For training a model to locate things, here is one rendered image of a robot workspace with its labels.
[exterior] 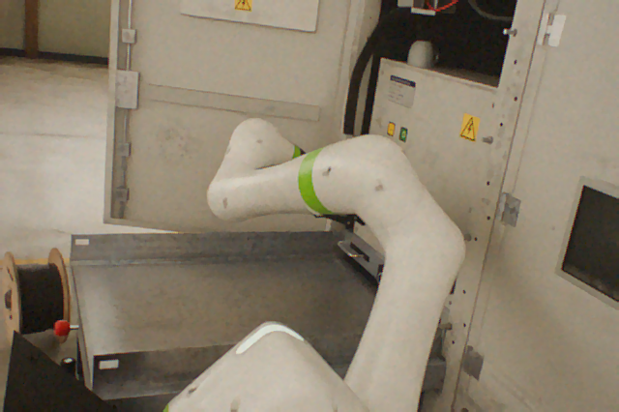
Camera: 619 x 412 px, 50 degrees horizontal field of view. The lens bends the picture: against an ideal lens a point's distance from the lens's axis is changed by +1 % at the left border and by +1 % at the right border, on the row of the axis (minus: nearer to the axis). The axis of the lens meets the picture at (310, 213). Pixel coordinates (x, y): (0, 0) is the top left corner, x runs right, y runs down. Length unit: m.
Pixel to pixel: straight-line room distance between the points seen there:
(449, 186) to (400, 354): 0.61
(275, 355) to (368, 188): 0.36
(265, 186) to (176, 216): 0.76
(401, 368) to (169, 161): 1.15
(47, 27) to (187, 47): 10.52
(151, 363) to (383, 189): 0.50
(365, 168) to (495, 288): 0.38
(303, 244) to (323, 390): 1.11
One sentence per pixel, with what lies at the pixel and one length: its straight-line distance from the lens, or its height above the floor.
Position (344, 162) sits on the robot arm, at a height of 1.28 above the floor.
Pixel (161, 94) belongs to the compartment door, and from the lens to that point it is 1.84.
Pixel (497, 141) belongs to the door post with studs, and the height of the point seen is 1.31.
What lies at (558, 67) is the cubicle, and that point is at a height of 1.46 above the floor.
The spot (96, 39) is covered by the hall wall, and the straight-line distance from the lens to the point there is 12.38.
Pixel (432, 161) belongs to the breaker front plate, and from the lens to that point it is 1.50.
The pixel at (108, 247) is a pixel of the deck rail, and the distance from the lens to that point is 1.68.
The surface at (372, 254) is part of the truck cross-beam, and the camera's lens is 1.71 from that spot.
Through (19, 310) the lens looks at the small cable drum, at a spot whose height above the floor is 0.25.
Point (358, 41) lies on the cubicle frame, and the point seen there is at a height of 1.42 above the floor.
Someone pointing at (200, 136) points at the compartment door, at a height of 1.11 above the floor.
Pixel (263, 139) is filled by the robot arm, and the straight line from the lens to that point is 1.38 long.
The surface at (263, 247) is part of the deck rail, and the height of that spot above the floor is 0.87.
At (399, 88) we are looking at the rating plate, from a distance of 1.64.
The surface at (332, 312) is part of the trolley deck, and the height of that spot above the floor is 0.85.
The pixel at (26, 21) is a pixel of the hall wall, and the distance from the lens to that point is 12.21.
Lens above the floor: 1.50
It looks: 17 degrees down
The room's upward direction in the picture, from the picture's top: 8 degrees clockwise
